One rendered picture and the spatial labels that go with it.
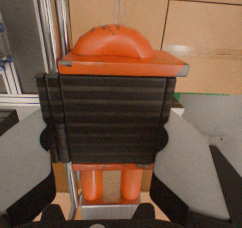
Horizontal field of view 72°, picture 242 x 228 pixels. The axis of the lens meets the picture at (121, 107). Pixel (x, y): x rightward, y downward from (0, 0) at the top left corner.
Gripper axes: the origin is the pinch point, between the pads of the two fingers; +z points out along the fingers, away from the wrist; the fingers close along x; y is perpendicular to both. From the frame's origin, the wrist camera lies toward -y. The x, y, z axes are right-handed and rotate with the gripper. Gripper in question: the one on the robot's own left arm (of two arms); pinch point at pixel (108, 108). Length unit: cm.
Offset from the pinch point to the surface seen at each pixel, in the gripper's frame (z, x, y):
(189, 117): 122, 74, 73
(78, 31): 66, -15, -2
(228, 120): 122, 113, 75
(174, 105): 63, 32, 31
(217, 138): 121, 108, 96
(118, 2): 66, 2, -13
